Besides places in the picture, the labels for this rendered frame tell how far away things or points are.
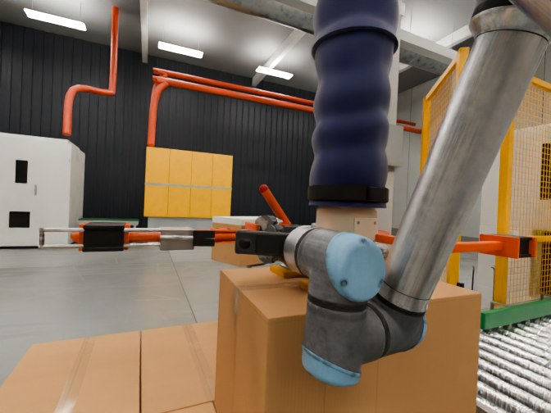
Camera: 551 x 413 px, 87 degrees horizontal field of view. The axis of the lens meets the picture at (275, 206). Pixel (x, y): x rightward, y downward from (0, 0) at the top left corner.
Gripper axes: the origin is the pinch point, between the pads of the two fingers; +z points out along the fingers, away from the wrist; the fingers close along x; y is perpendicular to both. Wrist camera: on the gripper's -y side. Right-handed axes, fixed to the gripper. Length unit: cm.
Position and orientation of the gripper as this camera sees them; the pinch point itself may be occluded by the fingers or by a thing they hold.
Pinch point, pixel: (255, 234)
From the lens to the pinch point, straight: 73.1
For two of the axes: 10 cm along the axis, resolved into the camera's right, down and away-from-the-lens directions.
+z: -4.2, -0.4, 9.1
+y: 9.1, 0.4, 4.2
